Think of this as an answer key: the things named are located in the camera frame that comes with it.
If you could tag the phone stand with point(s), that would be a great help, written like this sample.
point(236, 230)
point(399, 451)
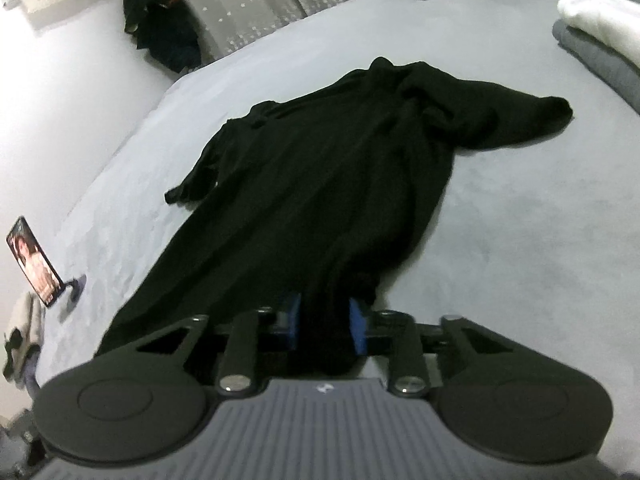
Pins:
point(74, 292)

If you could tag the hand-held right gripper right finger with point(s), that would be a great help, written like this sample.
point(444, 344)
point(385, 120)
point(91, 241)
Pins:
point(357, 327)

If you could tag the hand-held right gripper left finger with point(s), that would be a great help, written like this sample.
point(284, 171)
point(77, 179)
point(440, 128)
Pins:
point(294, 324)

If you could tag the light grey bed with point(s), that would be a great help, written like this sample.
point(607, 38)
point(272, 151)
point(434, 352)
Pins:
point(525, 220)

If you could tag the grey folded garment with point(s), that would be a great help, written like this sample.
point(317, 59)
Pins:
point(600, 65)

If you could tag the beige towel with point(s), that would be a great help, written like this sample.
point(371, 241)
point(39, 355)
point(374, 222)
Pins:
point(30, 310)

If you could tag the black sweater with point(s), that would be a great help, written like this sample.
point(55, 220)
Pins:
point(320, 170)

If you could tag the white folded garment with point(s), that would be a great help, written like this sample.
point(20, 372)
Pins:
point(605, 20)

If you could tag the smartphone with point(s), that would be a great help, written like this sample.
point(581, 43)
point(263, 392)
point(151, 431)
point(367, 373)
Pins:
point(35, 262)

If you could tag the dark hanging clothes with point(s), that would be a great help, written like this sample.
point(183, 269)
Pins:
point(160, 20)

